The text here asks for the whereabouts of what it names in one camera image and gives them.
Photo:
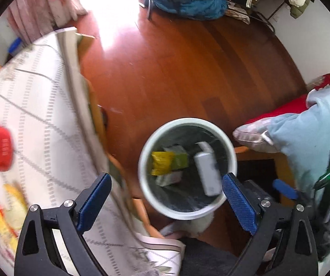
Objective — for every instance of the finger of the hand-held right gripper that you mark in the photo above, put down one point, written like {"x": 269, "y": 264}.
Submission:
{"x": 284, "y": 189}

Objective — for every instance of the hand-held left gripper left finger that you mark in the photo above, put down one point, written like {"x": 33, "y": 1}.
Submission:
{"x": 91, "y": 204}

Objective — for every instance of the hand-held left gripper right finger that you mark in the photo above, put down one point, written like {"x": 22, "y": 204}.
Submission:
{"x": 239, "y": 204}

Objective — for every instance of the white carton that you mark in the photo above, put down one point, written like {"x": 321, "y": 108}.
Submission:
{"x": 208, "y": 172}

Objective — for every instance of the white round trash bin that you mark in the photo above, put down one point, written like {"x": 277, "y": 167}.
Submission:
{"x": 146, "y": 175}

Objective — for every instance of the person's right forearm blue sleeve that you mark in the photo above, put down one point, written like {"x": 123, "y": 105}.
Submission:
{"x": 303, "y": 138}

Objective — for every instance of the grey patterned cushion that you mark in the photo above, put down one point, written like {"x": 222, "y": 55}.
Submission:
{"x": 254, "y": 135}

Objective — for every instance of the person's leg dark trousers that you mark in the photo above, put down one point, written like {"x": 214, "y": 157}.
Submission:
{"x": 205, "y": 258}

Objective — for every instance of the small white green box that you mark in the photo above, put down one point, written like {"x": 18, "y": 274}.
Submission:
{"x": 169, "y": 178}

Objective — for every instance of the green snack packet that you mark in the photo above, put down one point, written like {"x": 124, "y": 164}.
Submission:
{"x": 180, "y": 158}

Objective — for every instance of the red blanket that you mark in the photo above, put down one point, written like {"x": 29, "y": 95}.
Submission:
{"x": 280, "y": 110}

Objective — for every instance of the yellow snack packet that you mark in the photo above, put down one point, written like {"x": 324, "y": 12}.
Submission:
{"x": 161, "y": 162}

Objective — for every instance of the wooden chair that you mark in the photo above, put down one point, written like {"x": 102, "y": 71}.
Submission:
{"x": 99, "y": 120}

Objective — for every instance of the yellow snack bag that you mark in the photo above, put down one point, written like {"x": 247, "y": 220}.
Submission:
{"x": 8, "y": 215}

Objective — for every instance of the white patterned tablecloth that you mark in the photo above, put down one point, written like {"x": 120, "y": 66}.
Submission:
{"x": 44, "y": 115}

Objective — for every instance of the olive green coat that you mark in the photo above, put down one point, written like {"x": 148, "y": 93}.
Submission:
{"x": 298, "y": 8}

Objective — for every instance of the patterned fabric bag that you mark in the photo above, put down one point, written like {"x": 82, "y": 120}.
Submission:
{"x": 238, "y": 11}

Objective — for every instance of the black clothes rack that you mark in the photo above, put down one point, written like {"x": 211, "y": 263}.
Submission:
{"x": 268, "y": 3}

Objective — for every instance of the blue jacket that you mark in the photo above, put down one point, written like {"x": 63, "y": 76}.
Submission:
{"x": 190, "y": 4}

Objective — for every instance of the pink curtain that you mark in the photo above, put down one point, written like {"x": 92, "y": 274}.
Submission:
{"x": 47, "y": 3}

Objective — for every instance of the metal chair frame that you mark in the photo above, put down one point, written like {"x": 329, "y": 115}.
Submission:
{"x": 147, "y": 0}

